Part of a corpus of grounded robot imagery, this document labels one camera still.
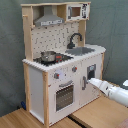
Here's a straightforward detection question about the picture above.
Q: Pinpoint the black toy faucet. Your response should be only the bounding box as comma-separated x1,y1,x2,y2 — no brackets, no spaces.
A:
67,33,83,49

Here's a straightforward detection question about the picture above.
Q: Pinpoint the black toy stovetop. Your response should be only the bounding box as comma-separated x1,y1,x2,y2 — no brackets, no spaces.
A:
35,53,71,66

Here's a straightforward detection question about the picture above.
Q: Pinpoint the grey range hood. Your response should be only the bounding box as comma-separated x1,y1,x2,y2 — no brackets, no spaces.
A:
34,5,64,27

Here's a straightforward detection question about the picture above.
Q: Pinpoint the white toy oven door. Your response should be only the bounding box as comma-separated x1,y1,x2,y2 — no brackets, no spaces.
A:
49,80,75,123

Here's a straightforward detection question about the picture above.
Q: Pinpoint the white cupboard door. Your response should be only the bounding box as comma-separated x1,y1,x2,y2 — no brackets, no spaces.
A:
80,55,102,106

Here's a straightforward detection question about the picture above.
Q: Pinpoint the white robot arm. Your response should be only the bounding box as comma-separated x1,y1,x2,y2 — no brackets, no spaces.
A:
89,78,128,107

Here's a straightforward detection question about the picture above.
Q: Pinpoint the silver toy pot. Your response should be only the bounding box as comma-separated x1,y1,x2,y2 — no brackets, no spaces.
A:
41,51,56,62

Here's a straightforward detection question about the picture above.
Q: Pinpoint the grey ice dispenser panel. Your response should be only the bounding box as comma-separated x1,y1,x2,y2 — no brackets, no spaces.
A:
87,65,96,79

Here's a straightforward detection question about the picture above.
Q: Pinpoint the wooden toy kitchen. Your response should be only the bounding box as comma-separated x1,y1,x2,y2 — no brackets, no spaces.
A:
22,2,105,127

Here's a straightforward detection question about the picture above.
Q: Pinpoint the white toy microwave door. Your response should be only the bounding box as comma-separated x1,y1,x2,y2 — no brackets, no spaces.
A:
66,3,89,21

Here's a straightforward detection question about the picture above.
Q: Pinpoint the red stove knob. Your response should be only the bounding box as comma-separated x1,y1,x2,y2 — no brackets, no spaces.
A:
71,65,78,73
54,73,60,79

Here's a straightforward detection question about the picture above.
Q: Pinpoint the grey toy sink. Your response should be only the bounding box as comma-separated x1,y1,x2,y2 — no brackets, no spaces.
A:
66,47,94,56

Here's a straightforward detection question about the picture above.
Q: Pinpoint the right red stove knob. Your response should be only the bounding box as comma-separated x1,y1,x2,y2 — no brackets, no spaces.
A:
71,65,78,73

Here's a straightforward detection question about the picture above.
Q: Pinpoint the left red stove knob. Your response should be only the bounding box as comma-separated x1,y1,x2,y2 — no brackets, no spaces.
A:
54,73,60,79

